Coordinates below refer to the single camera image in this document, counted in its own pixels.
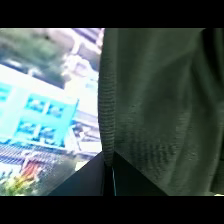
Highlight dark grey garment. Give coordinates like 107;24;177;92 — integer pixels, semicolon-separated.
97;28;224;197

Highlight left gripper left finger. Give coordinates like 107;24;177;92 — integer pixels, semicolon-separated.
47;151;106;197

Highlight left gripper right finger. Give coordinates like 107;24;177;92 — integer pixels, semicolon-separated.
112;150;168;197

